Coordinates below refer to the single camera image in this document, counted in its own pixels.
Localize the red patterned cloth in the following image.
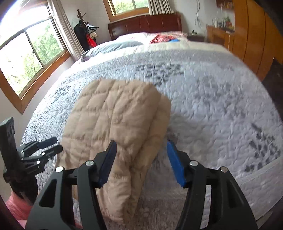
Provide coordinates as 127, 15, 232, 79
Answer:
150, 34, 177, 44

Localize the beige quilted down jacket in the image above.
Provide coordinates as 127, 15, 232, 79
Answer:
56, 79, 171, 223

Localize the large wooden side window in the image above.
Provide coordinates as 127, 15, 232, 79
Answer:
1, 1, 71, 114

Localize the pink quilted garment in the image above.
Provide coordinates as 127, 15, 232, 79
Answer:
5, 191, 33, 229

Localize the dark bedside table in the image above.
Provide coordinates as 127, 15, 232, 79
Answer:
187, 30, 205, 42

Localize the wooden desk with items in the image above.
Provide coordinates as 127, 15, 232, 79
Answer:
206, 17, 235, 52

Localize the small wooden head window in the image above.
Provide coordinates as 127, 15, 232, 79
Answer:
103, 0, 149, 22

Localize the beige side curtain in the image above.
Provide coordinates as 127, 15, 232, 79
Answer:
47, 0, 84, 61

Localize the grey leaf-pattern quilted bedspread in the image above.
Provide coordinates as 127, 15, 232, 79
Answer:
22, 41, 282, 220

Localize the coat rack with clothes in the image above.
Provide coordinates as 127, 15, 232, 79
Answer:
74, 9, 99, 51

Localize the orange wooden wardrobe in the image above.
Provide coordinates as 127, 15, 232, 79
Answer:
232, 0, 282, 81

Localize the hanging white wall cable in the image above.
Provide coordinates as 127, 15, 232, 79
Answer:
194, 0, 203, 29

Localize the dark wooden headboard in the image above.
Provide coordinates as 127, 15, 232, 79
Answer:
107, 12, 182, 40

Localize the grey-blue pillow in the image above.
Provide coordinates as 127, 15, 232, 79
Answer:
81, 41, 142, 62

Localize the wall shelf with items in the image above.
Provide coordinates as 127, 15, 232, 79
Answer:
216, 0, 234, 10

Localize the blue cloth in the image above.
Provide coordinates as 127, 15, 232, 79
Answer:
168, 39, 180, 43

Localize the striped head curtain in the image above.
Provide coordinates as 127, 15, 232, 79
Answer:
148, 0, 174, 15

